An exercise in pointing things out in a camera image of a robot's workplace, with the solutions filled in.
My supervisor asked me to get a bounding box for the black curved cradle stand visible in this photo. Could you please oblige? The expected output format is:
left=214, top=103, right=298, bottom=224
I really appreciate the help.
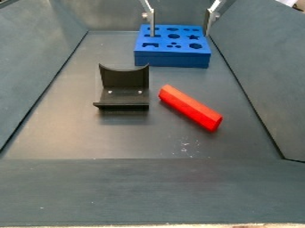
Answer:
left=92, top=65, right=148, bottom=110

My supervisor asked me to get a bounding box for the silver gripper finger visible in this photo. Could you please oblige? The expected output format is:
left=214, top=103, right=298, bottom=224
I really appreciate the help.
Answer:
left=204, top=0, right=226, bottom=36
left=139, top=0, right=155, bottom=37

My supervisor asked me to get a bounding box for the red hexagonal prism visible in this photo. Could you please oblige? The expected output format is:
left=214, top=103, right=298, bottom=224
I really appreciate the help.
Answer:
left=158, top=85, right=223, bottom=132

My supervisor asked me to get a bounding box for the blue foam shape-sorter block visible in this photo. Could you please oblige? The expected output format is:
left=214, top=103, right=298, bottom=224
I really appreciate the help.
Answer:
left=133, top=24, right=211, bottom=69

